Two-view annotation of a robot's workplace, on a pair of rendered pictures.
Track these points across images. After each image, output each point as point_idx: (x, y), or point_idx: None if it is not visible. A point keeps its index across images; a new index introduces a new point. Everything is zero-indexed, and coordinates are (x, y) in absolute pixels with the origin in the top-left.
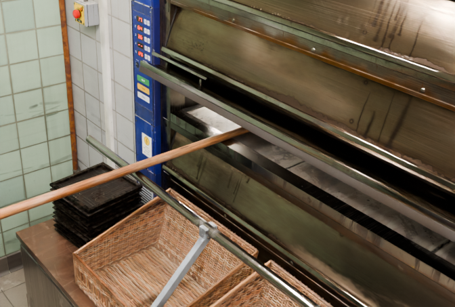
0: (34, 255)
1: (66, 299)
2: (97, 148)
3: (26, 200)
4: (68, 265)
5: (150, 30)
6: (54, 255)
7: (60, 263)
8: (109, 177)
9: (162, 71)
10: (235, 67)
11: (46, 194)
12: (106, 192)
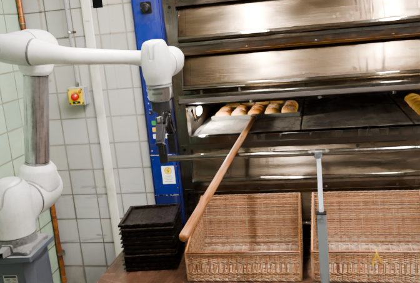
0: None
1: None
2: (184, 158)
3: (219, 170)
4: (165, 278)
5: None
6: (147, 280)
7: (159, 280)
8: (234, 154)
9: (205, 94)
10: (255, 74)
11: (224, 166)
12: (163, 214)
